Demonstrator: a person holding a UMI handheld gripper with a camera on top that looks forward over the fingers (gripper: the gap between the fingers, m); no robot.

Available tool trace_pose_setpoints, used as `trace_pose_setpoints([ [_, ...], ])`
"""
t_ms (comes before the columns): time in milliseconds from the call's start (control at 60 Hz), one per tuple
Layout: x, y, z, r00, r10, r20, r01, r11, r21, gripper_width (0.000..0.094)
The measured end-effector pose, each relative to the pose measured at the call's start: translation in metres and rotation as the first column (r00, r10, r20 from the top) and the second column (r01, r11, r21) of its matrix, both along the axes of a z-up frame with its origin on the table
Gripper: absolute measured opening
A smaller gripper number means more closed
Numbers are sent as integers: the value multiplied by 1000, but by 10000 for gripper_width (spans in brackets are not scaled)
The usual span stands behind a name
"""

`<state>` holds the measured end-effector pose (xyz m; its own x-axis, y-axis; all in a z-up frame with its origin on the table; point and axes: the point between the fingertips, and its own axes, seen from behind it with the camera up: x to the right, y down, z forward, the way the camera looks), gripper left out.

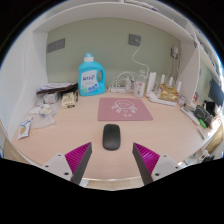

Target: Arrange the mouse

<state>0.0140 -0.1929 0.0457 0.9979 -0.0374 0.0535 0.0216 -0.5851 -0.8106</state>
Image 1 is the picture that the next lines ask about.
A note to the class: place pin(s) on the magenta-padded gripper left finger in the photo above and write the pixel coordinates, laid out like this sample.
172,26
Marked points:
56,165

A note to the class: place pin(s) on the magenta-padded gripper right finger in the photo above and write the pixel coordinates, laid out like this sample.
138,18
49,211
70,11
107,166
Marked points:
166,165

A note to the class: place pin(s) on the black computer mouse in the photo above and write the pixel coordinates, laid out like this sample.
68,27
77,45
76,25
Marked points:
111,137

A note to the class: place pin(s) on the pink printed mouse pad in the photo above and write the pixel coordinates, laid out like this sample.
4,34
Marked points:
140,113

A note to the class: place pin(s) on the white and yellow snack packet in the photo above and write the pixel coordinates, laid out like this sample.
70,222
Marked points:
24,127

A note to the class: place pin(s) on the clear plastic bags pile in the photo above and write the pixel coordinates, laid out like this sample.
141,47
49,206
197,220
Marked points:
43,115

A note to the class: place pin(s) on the white flat remote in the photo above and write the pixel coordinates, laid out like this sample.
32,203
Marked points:
190,115

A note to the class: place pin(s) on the black zip pouch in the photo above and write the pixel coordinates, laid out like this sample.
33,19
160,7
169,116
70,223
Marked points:
203,115

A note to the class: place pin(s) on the small yellow carton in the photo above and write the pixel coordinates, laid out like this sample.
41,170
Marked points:
68,100

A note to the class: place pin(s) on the gold foil bag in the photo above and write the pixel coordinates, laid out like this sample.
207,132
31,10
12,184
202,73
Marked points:
169,93

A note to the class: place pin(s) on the stack of flat boxes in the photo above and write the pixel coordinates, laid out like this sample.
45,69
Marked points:
56,87

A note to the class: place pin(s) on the clear plastic bottle red label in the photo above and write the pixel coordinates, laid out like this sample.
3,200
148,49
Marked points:
140,88

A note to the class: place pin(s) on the white router with antennas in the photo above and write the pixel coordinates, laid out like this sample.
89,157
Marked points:
151,85

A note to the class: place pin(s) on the dark computer monitor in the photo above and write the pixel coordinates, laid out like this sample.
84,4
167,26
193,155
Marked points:
216,93

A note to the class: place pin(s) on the white power strip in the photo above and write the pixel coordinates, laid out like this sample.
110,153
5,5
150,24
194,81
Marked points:
117,89

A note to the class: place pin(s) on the blue detergent bottle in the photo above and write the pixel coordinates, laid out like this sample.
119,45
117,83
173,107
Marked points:
90,71

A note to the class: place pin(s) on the white wall plug adapter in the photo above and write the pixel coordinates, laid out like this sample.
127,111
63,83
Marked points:
175,51

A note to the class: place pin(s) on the grey blank wall plate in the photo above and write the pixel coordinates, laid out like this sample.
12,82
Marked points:
55,45

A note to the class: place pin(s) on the grey wall socket plate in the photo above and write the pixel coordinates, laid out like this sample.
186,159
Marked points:
134,39

